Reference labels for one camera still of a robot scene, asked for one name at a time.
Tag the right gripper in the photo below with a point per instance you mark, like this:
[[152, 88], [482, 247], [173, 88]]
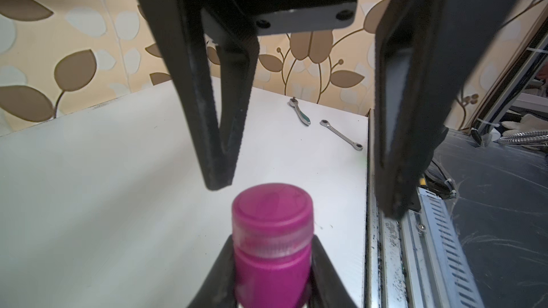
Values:
[[210, 48]]

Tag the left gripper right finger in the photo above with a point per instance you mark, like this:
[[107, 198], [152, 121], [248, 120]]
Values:
[[327, 289]]

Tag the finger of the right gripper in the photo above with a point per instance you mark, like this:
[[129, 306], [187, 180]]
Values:
[[425, 51]]

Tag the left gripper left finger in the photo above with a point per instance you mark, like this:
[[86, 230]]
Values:
[[217, 290]]

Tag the magenta paint jar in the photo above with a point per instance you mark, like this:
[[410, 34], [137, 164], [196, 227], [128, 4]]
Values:
[[272, 282]]

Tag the magenta jar lid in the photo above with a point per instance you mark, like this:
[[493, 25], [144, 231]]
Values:
[[272, 220]]

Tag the silver combination wrench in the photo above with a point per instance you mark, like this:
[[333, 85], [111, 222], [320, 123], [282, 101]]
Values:
[[355, 145]]

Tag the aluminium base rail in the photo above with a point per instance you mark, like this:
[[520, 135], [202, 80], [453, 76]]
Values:
[[416, 261]]

